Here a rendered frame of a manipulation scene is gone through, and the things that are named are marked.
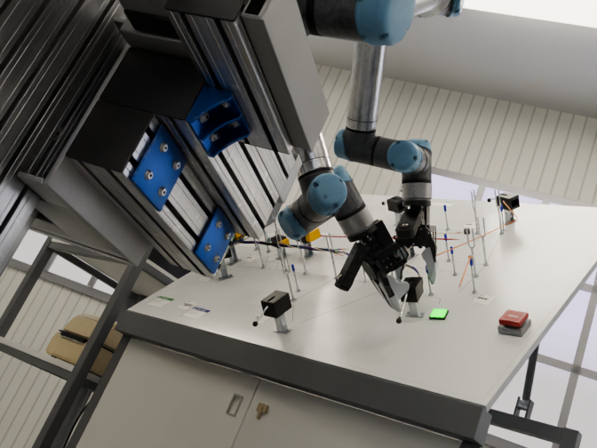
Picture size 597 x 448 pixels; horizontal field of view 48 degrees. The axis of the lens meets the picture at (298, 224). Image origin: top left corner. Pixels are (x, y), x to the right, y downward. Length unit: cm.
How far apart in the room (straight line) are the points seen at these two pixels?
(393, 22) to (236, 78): 38
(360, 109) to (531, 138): 243
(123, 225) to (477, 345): 86
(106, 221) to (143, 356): 108
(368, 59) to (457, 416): 80
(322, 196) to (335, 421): 53
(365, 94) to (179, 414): 95
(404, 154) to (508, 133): 242
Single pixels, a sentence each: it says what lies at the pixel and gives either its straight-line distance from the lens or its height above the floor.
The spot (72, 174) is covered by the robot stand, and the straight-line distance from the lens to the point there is 92.
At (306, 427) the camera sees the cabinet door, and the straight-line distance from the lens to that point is 160.
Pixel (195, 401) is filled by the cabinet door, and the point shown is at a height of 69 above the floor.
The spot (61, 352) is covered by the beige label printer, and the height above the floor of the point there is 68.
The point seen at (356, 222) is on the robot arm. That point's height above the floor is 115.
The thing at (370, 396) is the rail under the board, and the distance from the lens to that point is 149.
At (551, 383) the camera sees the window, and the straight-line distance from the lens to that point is 342.
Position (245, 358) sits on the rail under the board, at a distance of 172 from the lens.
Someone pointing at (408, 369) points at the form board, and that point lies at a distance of 152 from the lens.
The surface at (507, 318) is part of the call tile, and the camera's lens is 159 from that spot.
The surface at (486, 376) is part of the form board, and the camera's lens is 147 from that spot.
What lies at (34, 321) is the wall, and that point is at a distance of 422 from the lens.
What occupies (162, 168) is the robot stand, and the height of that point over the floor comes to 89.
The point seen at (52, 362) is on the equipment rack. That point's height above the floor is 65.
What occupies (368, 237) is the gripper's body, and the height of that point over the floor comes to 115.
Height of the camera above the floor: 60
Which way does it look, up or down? 20 degrees up
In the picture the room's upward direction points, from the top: 24 degrees clockwise
